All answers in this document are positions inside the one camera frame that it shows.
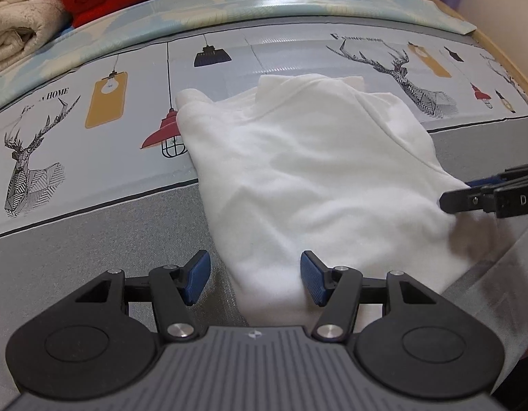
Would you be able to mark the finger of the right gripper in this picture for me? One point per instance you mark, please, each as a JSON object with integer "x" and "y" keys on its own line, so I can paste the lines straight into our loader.
{"x": 504, "y": 194}

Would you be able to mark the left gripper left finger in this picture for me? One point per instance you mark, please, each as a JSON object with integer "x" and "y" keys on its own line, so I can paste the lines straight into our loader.
{"x": 107, "y": 334}

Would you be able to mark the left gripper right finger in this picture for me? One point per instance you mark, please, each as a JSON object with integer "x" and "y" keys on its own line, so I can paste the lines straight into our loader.
{"x": 404, "y": 335}

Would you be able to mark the white t-shirt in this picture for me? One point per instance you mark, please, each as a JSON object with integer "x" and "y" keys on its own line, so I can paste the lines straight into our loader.
{"x": 317, "y": 163}

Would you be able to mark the deer print bed sheet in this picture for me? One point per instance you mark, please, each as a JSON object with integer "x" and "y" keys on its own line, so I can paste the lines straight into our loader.
{"x": 94, "y": 174}

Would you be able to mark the blue cloud pattern quilt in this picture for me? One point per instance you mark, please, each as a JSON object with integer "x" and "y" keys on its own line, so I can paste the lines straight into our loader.
{"x": 160, "y": 18}

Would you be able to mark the cream folded blanket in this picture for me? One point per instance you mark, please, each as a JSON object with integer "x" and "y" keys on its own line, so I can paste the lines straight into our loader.
{"x": 26, "y": 25}

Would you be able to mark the wooden bed frame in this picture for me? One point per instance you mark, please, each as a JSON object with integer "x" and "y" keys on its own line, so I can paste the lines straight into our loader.
{"x": 489, "y": 45}

